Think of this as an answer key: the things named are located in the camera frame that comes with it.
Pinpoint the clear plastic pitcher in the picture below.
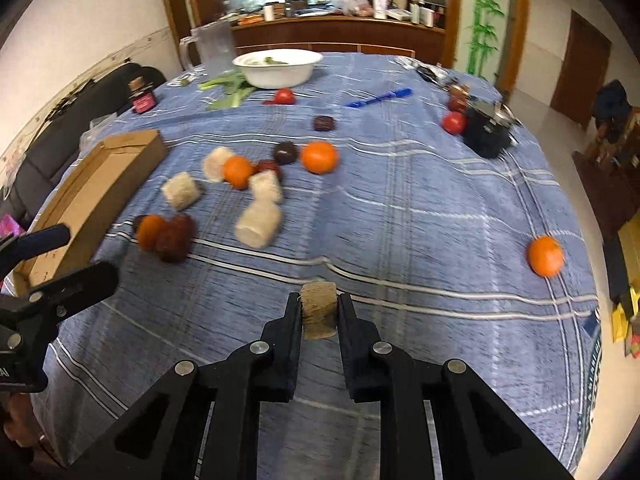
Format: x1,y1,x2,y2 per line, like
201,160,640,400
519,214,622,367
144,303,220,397
178,18,236,78

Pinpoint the brown wooden door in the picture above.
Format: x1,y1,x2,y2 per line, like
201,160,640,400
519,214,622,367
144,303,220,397
550,11,612,130

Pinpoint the brown cardboard tray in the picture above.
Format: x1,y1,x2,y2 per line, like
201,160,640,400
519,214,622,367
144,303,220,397
11,130,167,296

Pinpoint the black leather sofa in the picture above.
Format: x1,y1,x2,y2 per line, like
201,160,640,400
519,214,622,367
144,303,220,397
1,63,166,229

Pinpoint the green leafy vegetable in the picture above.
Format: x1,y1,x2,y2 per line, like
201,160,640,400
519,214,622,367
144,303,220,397
198,70,256,110

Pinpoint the wooden sideboard cabinet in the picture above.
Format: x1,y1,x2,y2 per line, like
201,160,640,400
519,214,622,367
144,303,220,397
232,14,446,63

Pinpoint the red gift bag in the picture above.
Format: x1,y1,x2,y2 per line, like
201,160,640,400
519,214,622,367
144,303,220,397
0,214,24,238

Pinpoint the red date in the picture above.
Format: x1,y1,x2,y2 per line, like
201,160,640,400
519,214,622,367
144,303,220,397
155,214,196,263
254,159,283,181

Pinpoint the plastic bag on sideboard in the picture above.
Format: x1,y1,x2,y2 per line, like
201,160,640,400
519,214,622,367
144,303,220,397
330,0,374,18

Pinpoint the white yam piece long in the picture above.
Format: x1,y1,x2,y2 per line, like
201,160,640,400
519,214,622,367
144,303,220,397
234,200,282,248

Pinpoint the blue pen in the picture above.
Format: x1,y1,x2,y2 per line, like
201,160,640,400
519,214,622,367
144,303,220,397
346,88,412,108

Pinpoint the red tomato near bowl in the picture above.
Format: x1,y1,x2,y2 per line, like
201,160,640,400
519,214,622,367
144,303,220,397
272,88,296,105

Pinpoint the black box at edge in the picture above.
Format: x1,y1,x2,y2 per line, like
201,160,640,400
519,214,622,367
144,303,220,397
462,100,515,159

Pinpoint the dark jar pink label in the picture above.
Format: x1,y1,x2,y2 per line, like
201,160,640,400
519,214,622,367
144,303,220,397
128,76,158,114

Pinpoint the white bowl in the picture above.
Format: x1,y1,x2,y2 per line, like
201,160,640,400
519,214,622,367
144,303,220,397
232,48,323,90

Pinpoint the white yam piece small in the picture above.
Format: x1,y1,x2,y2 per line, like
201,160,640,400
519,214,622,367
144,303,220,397
248,170,283,204

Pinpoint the blue plaid tablecloth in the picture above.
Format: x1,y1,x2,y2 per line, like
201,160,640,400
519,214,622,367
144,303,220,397
32,53,600,469

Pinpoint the dark round date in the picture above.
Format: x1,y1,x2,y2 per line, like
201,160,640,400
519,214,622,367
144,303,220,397
272,141,298,165

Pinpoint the large orange tangerine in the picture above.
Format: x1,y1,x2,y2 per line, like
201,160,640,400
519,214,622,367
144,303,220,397
134,214,168,252

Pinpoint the red tomato at edge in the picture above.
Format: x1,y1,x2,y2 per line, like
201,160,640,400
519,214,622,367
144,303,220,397
442,112,466,136

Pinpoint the white yam piece large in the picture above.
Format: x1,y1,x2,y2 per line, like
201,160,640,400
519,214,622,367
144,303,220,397
160,171,201,211

